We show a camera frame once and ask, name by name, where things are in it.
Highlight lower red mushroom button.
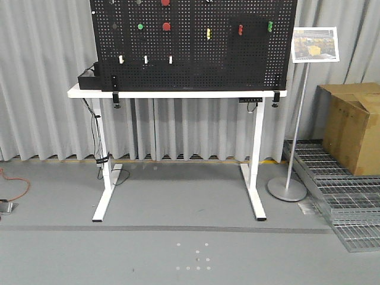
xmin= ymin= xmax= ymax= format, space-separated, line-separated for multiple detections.
xmin=162 ymin=22 xmax=171 ymax=31

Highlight desk height control panel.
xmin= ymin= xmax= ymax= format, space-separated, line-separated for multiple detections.
xmin=239 ymin=97 xmax=263 ymax=103

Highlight left black desk clamp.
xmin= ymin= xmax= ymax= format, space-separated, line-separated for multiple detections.
xmin=112 ymin=75 xmax=121 ymax=109

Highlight black desk clamp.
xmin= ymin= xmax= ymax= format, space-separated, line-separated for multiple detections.
xmin=112 ymin=75 xmax=121 ymax=109
xmin=271 ymin=74 xmax=281 ymax=108

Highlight right black desk clamp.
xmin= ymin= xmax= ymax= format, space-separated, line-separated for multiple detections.
xmin=271 ymin=74 xmax=281 ymax=108

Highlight black perforated pegboard panel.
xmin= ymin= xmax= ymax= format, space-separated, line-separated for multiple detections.
xmin=90 ymin=0 xmax=297 ymax=91

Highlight silver sign stand pole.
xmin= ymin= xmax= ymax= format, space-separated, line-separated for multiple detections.
xmin=267 ymin=63 xmax=311 ymax=202

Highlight black box on desk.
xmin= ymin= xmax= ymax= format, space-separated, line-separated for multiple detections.
xmin=78 ymin=62 xmax=102 ymax=90

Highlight brown cardboard box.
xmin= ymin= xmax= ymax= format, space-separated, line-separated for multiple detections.
xmin=318 ymin=83 xmax=379 ymax=176

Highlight framed picture sign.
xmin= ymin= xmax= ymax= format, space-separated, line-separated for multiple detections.
xmin=291 ymin=27 xmax=340 ymax=63

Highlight metal floor grating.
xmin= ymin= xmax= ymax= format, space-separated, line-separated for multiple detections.
xmin=283 ymin=140 xmax=379 ymax=252

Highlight grey curtain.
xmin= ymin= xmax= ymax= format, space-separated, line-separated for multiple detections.
xmin=1 ymin=1 xmax=379 ymax=160

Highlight grey foot pedal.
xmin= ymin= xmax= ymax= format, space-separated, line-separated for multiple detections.
xmin=0 ymin=199 xmax=19 ymax=214

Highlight white standing desk frame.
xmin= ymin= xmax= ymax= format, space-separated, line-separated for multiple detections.
xmin=67 ymin=84 xmax=287 ymax=221

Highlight black desk power cables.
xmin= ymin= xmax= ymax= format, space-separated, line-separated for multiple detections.
xmin=82 ymin=98 xmax=131 ymax=186

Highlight red toggle switch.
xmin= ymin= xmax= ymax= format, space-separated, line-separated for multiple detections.
xmin=238 ymin=24 xmax=243 ymax=36

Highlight green toggle switch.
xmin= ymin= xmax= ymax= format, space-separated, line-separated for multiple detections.
xmin=267 ymin=21 xmax=273 ymax=33

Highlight orange cable on floor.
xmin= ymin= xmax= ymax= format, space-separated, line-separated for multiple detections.
xmin=0 ymin=167 xmax=31 ymax=204

